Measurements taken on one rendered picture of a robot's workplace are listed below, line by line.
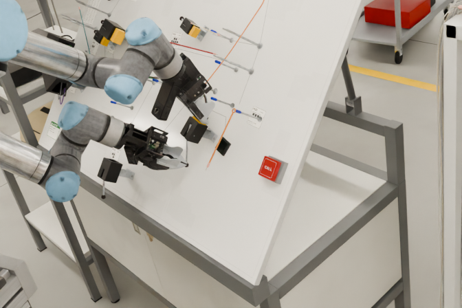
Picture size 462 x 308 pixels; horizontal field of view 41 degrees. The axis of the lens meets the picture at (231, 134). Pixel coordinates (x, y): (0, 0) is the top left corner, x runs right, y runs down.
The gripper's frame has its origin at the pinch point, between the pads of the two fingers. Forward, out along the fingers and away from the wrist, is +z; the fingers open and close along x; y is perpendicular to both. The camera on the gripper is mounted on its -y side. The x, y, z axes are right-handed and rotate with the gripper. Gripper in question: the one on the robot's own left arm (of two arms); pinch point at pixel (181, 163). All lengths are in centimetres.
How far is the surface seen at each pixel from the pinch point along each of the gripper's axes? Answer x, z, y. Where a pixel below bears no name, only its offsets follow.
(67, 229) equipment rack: 5, 6, -108
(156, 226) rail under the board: -13.6, 4.0, -16.2
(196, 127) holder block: 6.0, -3.0, 11.2
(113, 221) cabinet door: -1, 8, -60
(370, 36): 199, 177, -110
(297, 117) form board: 6.6, 12.2, 34.5
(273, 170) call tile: -6.8, 10.6, 29.2
